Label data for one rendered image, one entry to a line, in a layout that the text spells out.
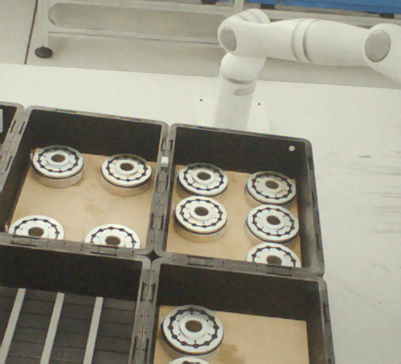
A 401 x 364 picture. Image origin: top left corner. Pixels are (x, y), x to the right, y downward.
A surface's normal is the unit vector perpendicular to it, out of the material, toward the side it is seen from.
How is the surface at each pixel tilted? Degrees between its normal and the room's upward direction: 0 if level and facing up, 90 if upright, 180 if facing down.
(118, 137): 90
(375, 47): 71
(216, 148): 90
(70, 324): 0
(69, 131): 90
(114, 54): 0
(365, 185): 0
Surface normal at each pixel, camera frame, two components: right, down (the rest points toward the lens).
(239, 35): -0.72, 0.26
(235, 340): 0.12, -0.78
